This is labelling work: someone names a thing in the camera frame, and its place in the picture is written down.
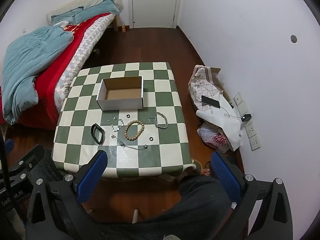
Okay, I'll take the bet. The grey checkered bed sheet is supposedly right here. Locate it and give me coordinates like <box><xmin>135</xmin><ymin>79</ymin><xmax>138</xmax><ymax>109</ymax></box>
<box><xmin>54</xmin><ymin>14</ymin><xmax>117</xmax><ymax>112</ymax></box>

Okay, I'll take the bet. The silver charm necklace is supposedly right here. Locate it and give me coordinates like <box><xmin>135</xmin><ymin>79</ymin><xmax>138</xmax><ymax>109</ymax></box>
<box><xmin>110</xmin><ymin>116</ymin><xmax>125</xmax><ymax>132</ymax></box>

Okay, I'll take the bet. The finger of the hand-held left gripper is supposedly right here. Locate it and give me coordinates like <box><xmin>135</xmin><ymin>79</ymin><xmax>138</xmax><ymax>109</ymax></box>
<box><xmin>4</xmin><ymin>138</ymin><xmax>15</xmax><ymax>159</ymax></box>
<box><xmin>10</xmin><ymin>145</ymin><xmax>47</xmax><ymax>180</ymax></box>

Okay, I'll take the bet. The white charging cable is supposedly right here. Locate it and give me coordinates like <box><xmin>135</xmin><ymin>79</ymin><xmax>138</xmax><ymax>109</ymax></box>
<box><xmin>200</xmin><ymin>90</ymin><xmax>244</xmax><ymax>119</ymax></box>

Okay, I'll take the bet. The blue pillow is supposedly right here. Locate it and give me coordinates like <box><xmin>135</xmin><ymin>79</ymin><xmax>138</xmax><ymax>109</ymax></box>
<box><xmin>51</xmin><ymin>7</ymin><xmax>84</xmax><ymax>25</ymax></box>

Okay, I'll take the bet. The white plastic bag red print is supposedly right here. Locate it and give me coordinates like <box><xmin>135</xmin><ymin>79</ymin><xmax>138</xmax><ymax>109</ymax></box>
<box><xmin>197</xmin><ymin>125</ymin><xmax>234</xmax><ymax>153</ymax></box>

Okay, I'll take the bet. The white paper bag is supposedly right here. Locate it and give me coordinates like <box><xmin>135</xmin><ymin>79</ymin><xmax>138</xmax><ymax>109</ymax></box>
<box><xmin>196</xmin><ymin>91</ymin><xmax>244</xmax><ymax>152</ymax></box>

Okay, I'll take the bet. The floral fabric bag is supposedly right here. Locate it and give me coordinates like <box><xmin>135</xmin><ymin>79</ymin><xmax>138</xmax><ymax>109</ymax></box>
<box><xmin>188</xmin><ymin>65</ymin><xmax>224</xmax><ymax>112</ymax></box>

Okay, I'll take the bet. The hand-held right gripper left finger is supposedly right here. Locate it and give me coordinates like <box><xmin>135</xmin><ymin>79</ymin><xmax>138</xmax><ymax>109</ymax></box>
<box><xmin>25</xmin><ymin>149</ymin><xmax>108</xmax><ymax>240</ymax></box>

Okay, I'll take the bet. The thick silver chain bracelet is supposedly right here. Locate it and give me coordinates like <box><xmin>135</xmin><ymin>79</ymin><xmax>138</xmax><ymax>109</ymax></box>
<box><xmin>148</xmin><ymin>112</ymin><xmax>168</xmax><ymax>130</ymax></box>

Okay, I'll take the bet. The blue folded blanket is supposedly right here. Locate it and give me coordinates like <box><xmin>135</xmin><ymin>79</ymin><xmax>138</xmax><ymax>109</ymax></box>
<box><xmin>75</xmin><ymin>0</ymin><xmax>121</xmax><ymax>23</ymax></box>

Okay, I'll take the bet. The blue quilt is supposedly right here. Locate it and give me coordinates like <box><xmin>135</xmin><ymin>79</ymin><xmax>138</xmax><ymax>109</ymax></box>
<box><xmin>1</xmin><ymin>26</ymin><xmax>75</xmax><ymax>125</ymax></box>

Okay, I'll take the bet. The green checkered table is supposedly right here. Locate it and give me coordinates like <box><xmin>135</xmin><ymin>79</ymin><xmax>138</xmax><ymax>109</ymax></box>
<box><xmin>52</xmin><ymin>62</ymin><xmax>197</xmax><ymax>179</ymax></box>

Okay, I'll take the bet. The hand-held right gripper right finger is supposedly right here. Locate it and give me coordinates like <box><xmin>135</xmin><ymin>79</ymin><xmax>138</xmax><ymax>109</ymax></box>
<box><xmin>210</xmin><ymin>151</ymin><xmax>293</xmax><ymax>240</ymax></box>

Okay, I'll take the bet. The white power strip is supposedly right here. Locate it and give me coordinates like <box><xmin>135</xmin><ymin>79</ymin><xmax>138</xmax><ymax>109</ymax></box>
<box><xmin>233</xmin><ymin>92</ymin><xmax>262</xmax><ymax>152</ymax></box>

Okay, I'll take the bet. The brown cardboard box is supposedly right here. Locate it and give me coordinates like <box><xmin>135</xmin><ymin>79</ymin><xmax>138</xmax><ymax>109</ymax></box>
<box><xmin>210</xmin><ymin>67</ymin><xmax>234</xmax><ymax>105</ymax></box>

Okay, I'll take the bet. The white door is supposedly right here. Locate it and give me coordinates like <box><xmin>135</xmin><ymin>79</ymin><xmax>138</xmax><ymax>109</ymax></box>
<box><xmin>129</xmin><ymin>0</ymin><xmax>180</xmax><ymax>29</ymax></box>

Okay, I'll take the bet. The black smartphone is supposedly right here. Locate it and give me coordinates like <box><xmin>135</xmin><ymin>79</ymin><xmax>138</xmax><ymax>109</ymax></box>
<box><xmin>201</xmin><ymin>95</ymin><xmax>221</xmax><ymax>109</ymax></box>

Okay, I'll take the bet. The olive slipper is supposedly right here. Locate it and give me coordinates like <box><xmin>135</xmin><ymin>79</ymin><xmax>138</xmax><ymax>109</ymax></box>
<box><xmin>190</xmin><ymin>159</ymin><xmax>203</xmax><ymax>175</ymax></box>

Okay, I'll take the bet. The white cardboard box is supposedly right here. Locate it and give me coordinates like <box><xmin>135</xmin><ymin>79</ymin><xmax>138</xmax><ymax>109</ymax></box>
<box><xmin>96</xmin><ymin>76</ymin><xmax>145</xmax><ymax>110</ymax></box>

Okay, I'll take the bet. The thin silver chain necklace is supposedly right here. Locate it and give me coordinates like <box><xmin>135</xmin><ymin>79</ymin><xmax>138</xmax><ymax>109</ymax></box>
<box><xmin>117</xmin><ymin>141</ymin><xmax>149</xmax><ymax>151</ymax></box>

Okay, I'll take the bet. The wooden bead bracelet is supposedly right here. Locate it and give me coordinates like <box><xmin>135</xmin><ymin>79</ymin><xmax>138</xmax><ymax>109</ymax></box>
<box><xmin>124</xmin><ymin>120</ymin><xmax>145</xmax><ymax>141</ymax></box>

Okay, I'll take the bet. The black bangle bracelet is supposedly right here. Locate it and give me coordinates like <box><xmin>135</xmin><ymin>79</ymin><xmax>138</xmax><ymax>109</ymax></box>
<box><xmin>90</xmin><ymin>123</ymin><xmax>105</xmax><ymax>145</ymax></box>

